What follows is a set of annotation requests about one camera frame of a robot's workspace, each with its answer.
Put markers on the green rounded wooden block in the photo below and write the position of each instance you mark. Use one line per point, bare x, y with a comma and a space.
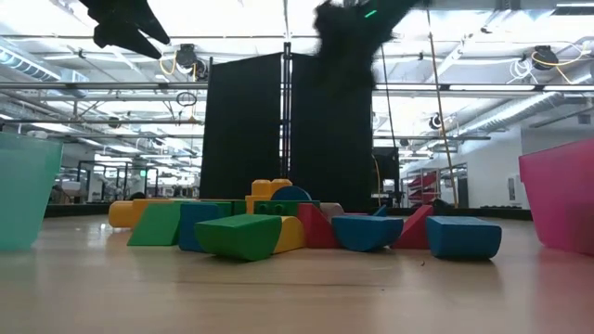
236, 236

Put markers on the yellow arched wooden block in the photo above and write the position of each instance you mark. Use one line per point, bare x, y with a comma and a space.
290, 234

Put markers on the teal translucent plastic bin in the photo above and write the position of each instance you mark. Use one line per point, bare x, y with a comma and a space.
23, 190

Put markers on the white wall unit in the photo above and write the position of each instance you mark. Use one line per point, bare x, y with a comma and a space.
512, 190

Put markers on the blue rounded wooden block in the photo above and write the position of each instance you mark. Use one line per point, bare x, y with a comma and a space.
366, 234

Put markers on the large blue wooden block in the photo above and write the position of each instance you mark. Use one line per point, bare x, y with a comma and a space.
464, 239

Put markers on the black box on stand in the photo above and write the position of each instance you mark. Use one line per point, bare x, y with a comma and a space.
386, 169

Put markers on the distant robot workstation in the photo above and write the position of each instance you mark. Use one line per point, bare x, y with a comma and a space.
134, 178

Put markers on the blue semicircle wooden block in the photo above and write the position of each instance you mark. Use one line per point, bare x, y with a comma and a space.
291, 194

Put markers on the pink translucent plastic bin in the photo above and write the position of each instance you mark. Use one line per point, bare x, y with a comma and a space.
561, 199

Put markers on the shelf with red bins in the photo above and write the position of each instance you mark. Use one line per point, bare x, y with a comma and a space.
422, 182

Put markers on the yellow stepped plastic brick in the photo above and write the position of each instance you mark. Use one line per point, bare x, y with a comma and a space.
123, 212

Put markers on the green wooden wedge block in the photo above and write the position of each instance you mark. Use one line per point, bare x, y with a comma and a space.
155, 225

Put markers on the silver ventilation duct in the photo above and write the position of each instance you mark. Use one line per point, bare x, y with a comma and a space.
28, 62
510, 109

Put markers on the black folding screen panel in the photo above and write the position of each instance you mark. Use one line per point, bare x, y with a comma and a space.
241, 125
331, 148

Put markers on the grey ceiling pipe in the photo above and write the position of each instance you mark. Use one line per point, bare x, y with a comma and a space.
431, 138

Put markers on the grey ceiling beam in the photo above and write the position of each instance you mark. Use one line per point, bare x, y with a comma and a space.
139, 84

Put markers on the large yellow plastic brick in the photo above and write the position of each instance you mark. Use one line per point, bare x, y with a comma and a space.
267, 188

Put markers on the small blue wooden block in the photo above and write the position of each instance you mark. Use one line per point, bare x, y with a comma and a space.
382, 212

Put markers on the pale round wooden block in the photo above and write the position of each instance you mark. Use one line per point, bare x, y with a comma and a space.
331, 209

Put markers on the red wooden wedge block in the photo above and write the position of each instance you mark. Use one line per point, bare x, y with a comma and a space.
417, 232

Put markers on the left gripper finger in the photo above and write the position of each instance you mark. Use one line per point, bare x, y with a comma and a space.
153, 28
125, 42

